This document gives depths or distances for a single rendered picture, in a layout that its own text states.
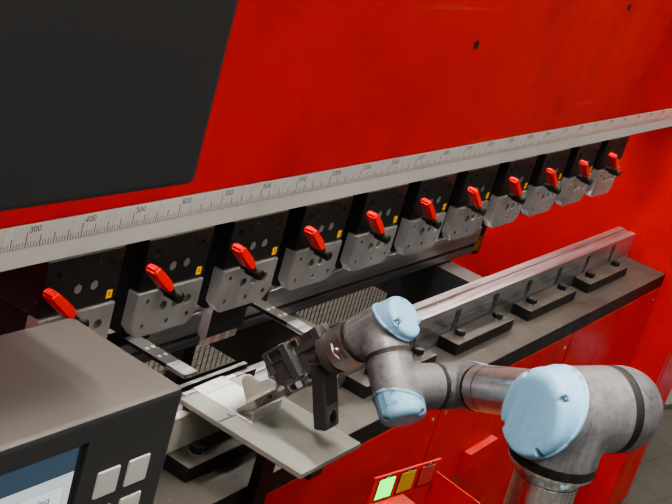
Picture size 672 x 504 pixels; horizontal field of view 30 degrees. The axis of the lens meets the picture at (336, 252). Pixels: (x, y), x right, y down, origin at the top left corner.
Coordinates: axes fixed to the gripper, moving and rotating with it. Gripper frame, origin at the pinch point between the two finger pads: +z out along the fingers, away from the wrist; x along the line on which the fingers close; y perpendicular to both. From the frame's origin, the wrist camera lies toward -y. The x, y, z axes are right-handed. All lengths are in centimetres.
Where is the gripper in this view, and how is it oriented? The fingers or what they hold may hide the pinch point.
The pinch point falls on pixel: (255, 406)
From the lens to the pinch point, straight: 216.7
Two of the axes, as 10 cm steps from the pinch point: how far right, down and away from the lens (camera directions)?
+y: -4.5, -8.9, 0.9
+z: -7.3, 4.2, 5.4
